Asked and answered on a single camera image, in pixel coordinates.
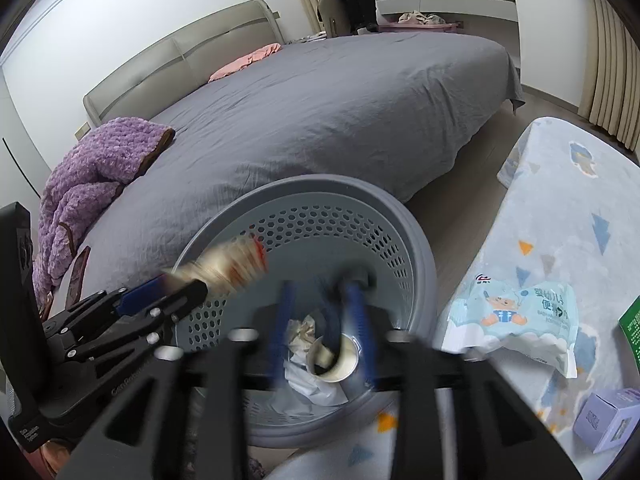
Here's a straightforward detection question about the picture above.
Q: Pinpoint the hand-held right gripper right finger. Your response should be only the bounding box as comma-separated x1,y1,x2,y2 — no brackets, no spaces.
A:
342,277,583,480

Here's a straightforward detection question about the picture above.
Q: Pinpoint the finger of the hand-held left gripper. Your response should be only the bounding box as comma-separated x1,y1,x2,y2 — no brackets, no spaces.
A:
60,280,210,361
42,275,168,333

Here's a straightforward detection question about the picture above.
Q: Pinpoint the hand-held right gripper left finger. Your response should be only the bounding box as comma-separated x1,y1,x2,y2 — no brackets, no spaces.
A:
57,280,298,480

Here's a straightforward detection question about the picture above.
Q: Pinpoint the printed paper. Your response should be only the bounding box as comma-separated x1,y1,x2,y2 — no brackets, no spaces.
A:
285,312,321,356

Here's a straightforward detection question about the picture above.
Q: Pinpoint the red and white paper cup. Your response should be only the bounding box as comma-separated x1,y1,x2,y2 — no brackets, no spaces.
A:
305,335,362,383

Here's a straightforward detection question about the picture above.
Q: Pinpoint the white tissue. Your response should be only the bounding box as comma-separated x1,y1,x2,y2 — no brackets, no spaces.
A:
282,355,351,408

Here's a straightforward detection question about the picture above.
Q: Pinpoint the red and cream snack wrapper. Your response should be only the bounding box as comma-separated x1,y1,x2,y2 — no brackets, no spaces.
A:
170,237,271,296

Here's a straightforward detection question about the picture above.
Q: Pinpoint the grey perforated plastic basket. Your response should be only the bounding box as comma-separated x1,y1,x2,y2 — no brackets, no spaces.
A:
172,174,446,448

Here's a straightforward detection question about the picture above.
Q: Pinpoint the person's left hand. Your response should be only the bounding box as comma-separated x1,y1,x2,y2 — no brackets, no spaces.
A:
35,437,76,478

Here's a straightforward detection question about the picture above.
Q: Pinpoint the purple fluffy blanket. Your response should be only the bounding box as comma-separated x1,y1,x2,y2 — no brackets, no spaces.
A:
31,116,177,311

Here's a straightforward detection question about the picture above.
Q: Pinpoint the light blue wipes packet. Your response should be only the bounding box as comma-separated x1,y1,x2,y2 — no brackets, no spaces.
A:
440,274,581,380

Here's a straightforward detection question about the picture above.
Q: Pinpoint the bed with grey sheet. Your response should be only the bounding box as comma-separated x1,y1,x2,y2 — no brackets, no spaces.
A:
65,31,526,321

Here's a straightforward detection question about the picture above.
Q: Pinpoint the beige headboard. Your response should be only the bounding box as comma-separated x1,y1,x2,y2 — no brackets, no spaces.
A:
82,0,283,133

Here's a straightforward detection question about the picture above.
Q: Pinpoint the pink pillow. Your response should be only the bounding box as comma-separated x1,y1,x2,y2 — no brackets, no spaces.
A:
207,42,283,83

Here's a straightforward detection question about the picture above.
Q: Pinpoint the small purple box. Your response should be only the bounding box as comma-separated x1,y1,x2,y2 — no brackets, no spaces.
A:
572,387,640,456

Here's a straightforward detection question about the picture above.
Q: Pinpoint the green packet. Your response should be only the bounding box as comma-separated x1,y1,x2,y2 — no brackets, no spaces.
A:
617,296,640,361

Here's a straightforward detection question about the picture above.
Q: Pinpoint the pink tub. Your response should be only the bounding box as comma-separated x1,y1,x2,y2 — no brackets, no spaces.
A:
377,21,461,36

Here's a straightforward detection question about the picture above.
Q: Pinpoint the pile of clothes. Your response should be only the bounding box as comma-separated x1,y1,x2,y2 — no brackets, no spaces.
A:
397,10,448,26

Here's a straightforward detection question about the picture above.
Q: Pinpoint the black garment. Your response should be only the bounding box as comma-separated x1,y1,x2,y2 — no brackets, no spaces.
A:
332,0,379,31

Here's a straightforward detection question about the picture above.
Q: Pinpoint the white window sill bench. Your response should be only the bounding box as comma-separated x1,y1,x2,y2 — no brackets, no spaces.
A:
375,0,518,36

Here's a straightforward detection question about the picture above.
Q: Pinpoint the wide beige curtain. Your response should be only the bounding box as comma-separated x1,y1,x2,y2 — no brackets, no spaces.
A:
580,0,640,153

